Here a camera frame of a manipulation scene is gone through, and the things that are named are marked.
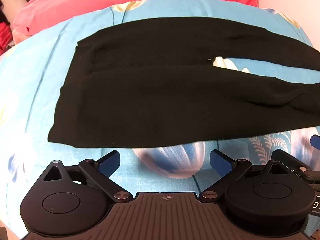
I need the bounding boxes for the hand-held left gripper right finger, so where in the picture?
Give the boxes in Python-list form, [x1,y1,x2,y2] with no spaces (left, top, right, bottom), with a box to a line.
[199,150,288,203]

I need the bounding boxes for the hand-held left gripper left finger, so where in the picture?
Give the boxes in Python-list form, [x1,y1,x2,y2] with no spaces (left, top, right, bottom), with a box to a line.
[43,150,132,203]

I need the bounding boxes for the black pants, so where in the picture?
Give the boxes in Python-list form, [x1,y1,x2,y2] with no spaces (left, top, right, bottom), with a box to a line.
[47,16,320,148]

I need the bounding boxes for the blue floral blanket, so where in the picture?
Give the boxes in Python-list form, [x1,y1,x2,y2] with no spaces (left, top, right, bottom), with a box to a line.
[0,0,320,230]

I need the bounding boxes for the red folded cloth stack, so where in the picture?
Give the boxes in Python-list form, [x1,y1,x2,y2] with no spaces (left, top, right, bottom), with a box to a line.
[0,21,13,52]

